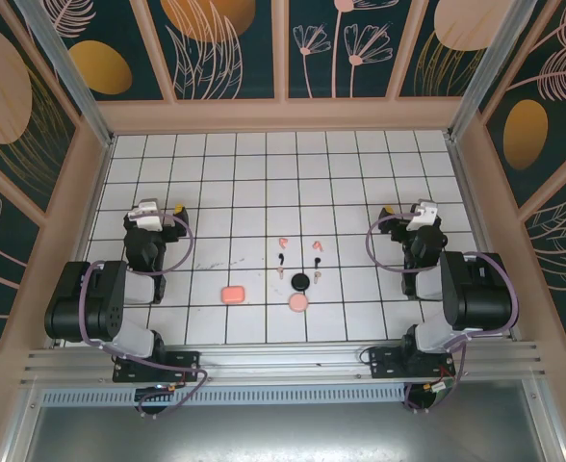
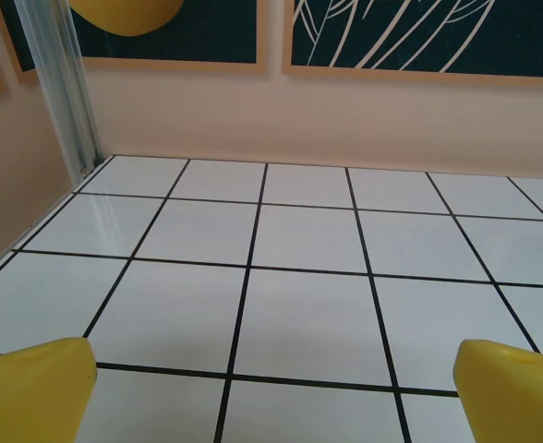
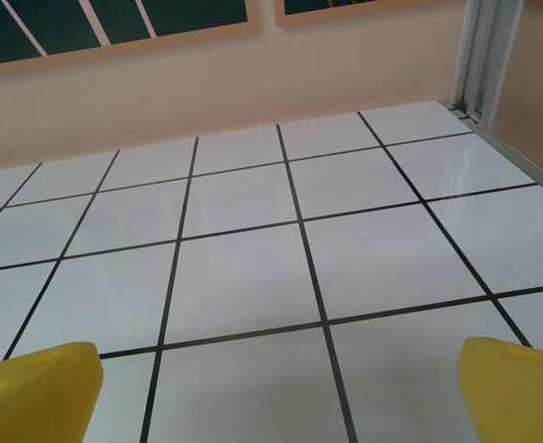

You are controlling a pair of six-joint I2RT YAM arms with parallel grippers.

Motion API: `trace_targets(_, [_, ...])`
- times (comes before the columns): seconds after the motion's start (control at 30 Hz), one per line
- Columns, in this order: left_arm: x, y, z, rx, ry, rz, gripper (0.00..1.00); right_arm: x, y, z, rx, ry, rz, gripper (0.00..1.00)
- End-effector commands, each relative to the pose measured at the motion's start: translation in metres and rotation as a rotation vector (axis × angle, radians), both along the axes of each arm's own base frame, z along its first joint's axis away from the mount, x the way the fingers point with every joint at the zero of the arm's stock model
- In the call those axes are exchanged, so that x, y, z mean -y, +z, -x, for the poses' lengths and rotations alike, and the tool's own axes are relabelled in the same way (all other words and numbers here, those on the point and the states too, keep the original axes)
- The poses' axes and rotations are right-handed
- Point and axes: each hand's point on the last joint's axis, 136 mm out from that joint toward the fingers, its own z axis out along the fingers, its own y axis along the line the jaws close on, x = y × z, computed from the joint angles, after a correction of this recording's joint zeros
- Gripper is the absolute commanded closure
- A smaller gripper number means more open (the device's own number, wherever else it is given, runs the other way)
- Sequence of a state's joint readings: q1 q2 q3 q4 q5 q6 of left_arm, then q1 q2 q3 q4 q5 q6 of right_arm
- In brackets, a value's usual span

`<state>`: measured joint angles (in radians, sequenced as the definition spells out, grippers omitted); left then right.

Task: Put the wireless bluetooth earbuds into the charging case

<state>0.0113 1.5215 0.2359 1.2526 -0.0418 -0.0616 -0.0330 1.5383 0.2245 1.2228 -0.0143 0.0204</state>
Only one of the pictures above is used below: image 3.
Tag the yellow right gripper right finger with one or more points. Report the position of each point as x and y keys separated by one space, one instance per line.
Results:
x=516 y=397

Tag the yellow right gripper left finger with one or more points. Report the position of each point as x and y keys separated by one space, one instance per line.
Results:
x=31 y=397

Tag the aluminium table side rail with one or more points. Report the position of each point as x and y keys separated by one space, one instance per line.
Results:
x=530 y=164

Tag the aluminium frame post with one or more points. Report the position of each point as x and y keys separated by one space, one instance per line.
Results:
x=484 y=55

